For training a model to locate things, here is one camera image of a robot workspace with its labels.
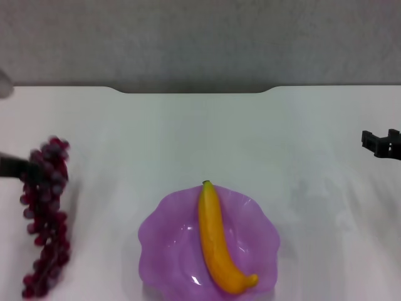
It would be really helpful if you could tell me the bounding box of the purple wavy-edged plastic plate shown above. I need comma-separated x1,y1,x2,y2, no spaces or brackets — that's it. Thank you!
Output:
137,184,281,301

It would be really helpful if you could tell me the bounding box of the yellow banana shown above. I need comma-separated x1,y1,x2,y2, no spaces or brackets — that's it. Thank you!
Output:
197,180,260,295

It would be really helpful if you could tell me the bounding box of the dark red grape bunch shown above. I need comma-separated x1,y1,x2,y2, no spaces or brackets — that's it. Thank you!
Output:
19,135,71,298

